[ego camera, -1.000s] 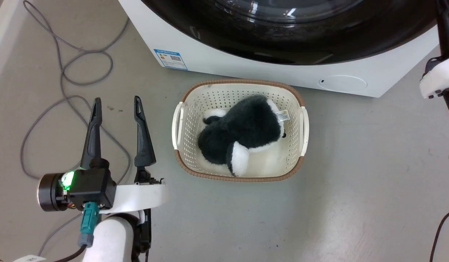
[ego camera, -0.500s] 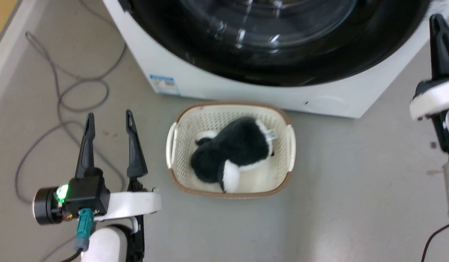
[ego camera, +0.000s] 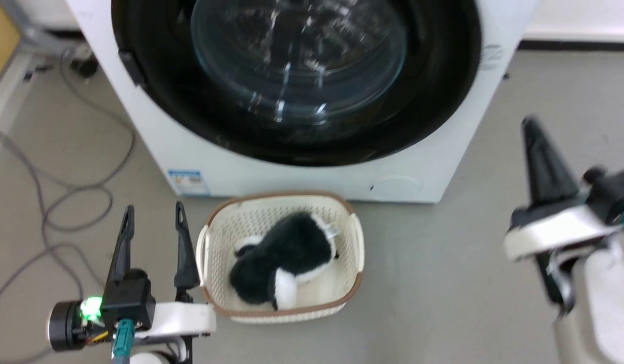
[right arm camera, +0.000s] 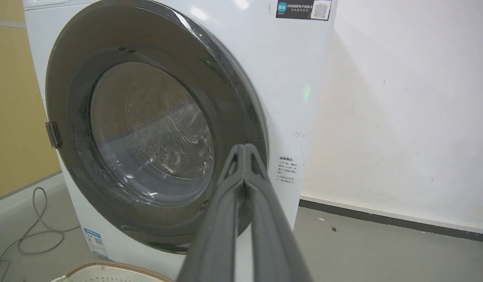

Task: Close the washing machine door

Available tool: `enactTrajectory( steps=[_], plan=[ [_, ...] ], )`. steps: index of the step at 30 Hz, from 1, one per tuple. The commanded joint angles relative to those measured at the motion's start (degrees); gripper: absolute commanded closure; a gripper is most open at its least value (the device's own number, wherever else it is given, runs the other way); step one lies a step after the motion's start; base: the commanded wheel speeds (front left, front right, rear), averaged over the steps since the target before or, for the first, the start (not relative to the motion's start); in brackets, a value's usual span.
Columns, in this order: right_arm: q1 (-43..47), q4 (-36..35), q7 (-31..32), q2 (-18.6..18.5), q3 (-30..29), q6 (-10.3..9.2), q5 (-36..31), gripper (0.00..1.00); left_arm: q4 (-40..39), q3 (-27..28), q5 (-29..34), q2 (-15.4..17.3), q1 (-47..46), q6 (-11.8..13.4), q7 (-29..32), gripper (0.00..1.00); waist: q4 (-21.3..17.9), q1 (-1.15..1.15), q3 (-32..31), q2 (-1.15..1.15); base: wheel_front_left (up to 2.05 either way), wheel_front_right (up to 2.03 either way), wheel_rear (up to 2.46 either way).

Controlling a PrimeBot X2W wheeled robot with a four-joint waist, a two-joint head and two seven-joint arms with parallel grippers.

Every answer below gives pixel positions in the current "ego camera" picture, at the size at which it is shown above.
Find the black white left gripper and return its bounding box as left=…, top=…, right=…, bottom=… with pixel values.
left=80, top=201, right=217, bottom=339

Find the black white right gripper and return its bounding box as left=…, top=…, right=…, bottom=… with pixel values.
left=503, top=115, right=624, bottom=262

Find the white front-load washing machine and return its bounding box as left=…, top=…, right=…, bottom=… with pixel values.
left=64, top=0, right=540, bottom=204

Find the round black glass washer door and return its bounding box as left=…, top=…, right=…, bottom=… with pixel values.
left=111, top=0, right=482, bottom=168

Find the black door hinge block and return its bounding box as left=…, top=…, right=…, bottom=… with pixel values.
left=118, top=49, right=147, bottom=87

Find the cream plastic laundry basket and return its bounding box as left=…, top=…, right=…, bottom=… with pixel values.
left=196, top=191, right=366, bottom=325

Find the blue energy label sticker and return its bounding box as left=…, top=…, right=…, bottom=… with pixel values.
left=167, top=169, right=212, bottom=198

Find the black and white plush toy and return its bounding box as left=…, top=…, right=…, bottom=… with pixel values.
left=230, top=211, right=341, bottom=310

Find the round white filter cover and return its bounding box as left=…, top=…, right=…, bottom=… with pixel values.
left=369, top=174, right=424, bottom=199

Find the black floor plug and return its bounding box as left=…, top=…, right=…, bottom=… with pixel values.
left=69, top=55, right=99, bottom=79

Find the long grey floor cable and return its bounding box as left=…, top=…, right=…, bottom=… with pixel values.
left=0, top=47, right=137, bottom=316

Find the teal plug cable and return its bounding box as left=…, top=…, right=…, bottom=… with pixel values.
left=111, top=318, right=137, bottom=364

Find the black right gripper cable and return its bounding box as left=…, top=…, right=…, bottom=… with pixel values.
left=536, top=250, right=578, bottom=318

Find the thin grey floor cable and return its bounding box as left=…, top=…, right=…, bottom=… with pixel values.
left=0, top=131, right=108, bottom=289

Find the grey metal frame leg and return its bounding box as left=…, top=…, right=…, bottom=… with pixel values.
left=0, top=0, right=82, bottom=54

